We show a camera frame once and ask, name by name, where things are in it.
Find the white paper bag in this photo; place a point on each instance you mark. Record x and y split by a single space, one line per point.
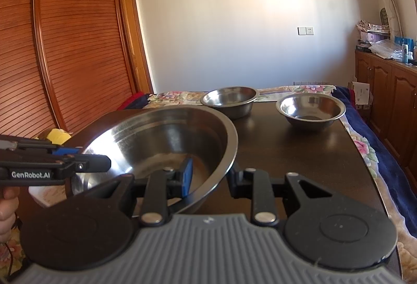
360 93

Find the large steel bowl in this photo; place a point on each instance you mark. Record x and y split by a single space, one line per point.
143 141

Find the yellow plush toy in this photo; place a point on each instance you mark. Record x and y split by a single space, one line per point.
55 136

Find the red folded cloth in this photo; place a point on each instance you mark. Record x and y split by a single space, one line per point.
136 101

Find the wooden cabinet row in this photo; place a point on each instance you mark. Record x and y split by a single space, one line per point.
393 110

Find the upper wall switch plate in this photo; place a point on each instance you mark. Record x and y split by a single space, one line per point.
305 31

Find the floral bed blanket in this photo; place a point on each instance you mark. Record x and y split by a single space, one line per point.
334 156

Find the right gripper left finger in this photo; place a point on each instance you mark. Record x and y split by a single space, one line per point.
161 186

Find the navy blue bed sheet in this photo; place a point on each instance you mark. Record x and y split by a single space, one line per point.
394 177

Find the wooden louvered wardrobe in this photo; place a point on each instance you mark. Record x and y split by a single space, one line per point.
65 63

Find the clutter on cabinet top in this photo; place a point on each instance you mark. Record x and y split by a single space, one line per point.
374 38

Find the shallow small steel bowl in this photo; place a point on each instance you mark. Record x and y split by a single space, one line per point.
311 111

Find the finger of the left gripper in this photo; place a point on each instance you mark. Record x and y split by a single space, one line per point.
86 163
65 151

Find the white floral rectangular plate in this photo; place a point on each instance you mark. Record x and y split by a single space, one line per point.
47 196

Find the person's left hand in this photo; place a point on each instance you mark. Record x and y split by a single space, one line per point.
9 203

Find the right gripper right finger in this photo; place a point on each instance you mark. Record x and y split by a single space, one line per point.
255 185

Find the lower wall socket strip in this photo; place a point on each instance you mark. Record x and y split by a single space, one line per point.
310 83

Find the deep small steel bowl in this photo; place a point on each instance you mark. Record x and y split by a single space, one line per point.
234 102

